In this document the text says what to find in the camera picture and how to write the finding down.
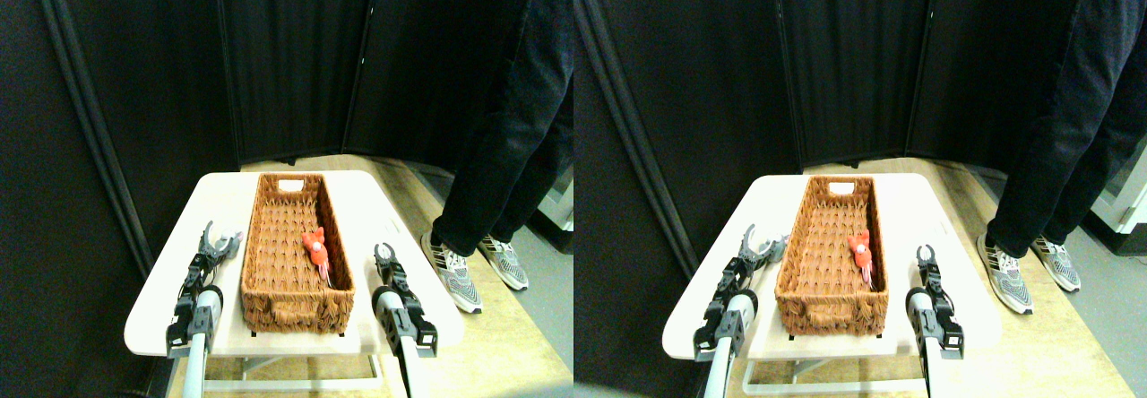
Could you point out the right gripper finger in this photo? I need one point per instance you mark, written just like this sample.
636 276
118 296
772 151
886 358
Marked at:
935 257
377 256
918 258
396 255

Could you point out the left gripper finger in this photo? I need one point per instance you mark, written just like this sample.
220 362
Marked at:
746 239
205 237

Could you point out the orange plush toy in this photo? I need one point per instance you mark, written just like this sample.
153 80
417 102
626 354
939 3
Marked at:
314 244
858 247

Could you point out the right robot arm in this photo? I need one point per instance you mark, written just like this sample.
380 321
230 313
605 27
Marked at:
387 305
919 305

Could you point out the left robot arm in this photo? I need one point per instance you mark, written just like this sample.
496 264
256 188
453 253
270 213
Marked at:
739 308
208 304

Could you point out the low white table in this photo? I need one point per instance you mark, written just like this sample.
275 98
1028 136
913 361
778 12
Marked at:
224 196
769 199

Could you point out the brown wicker basket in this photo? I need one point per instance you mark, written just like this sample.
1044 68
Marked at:
332 315
865 317

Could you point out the black curtain stand pole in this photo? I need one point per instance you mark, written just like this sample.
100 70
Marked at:
90 120
789 75
230 75
638 120
357 75
919 75

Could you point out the white shelf unit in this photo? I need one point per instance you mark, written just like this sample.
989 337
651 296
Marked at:
1131 203
564 203

